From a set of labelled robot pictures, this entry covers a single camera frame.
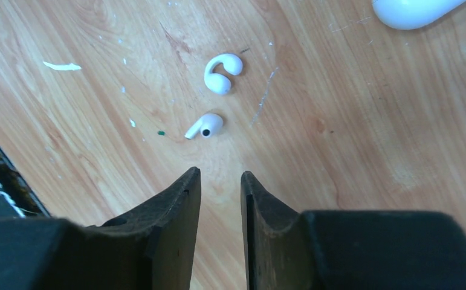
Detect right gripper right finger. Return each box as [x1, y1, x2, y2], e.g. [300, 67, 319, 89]
[241, 171, 466, 289]

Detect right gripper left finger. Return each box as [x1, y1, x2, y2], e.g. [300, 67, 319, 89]
[0, 167, 201, 289]

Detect white stem earbud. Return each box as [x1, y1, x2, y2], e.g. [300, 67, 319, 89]
[184, 113, 224, 140]

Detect white oval earbud case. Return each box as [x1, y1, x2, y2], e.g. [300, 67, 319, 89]
[372, 0, 466, 30]

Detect white clip earbud middle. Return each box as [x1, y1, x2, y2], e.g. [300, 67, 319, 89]
[203, 53, 244, 95]

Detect white plastic scrap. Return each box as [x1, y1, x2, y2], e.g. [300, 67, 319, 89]
[42, 61, 82, 71]

